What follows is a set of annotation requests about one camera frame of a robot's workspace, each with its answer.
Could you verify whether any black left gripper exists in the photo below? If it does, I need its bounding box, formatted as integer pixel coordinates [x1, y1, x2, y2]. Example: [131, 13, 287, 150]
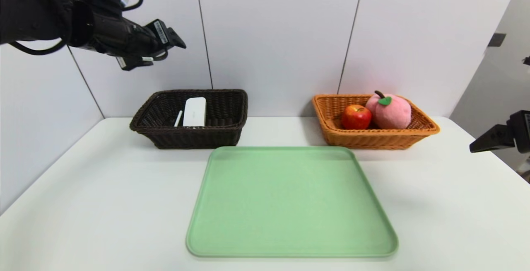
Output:
[122, 19, 187, 56]

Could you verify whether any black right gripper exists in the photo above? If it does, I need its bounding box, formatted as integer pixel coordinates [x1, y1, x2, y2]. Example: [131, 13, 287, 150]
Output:
[469, 110, 530, 154]

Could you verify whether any white whiteboard eraser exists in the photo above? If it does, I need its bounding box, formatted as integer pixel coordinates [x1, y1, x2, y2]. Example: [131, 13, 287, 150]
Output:
[183, 97, 207, 128]

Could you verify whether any pink plush peach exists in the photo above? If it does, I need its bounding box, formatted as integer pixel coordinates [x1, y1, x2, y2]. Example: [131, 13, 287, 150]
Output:
[365, 90, 412, 130]

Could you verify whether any red apple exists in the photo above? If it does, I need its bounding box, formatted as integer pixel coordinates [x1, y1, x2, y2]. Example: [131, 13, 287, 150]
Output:
[341, 104, 372, 130]

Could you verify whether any orange wicker basket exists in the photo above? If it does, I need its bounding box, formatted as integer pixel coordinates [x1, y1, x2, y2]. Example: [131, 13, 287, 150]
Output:
[312, 94, 440, 150]

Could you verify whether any dark brown wicker basket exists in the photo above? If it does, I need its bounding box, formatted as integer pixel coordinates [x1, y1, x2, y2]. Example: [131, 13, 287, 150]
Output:
[130, 89, 248, 150]

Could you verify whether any light green plastic tray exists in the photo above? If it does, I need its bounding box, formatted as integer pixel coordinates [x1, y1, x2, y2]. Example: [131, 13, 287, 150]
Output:
[186, 146, 399, 258]

